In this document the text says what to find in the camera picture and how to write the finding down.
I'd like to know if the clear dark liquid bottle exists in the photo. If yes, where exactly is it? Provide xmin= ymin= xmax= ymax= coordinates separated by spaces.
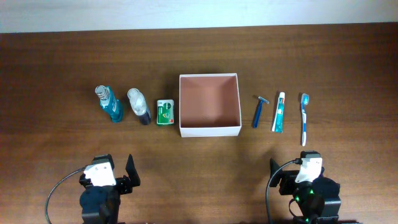
xmin=127 ymin=88 xmax=151 ymax=125

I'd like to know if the green Dettol soap box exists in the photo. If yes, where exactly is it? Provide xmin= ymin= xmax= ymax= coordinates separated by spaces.
xmin=157 ymin=100 xmax=175 ymax=126

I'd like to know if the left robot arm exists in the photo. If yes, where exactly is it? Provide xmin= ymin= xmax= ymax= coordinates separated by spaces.
xmin=79 ymin=154 xmax=141 ymax=224

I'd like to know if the teal white toothpaste tube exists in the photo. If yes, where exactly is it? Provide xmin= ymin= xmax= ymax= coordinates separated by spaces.
xmin=272 ymin=92 xmax=285 ymax=133

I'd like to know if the blue disposable razor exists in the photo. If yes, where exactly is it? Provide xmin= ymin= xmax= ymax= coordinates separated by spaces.
xmin=252 ymin=96 xmax=269 ymax=128

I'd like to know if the blue white toothbrush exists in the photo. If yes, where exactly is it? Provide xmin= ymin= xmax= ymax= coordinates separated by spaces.
xmin=301 ymin=93 xmax=309 ymax=146

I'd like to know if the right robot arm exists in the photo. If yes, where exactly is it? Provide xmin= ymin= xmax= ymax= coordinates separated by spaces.
xmin=266 ymin=157 xmax=341 ymax=224

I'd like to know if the white cardboard box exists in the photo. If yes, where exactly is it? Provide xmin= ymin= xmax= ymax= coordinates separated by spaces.
xmin=178 ymin=73 xmax=242 ymax=138

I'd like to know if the teal mouthwash bottle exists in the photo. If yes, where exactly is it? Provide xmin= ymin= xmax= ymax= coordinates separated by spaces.
xmin=95 ymin=85 xmax=123 ymax=123

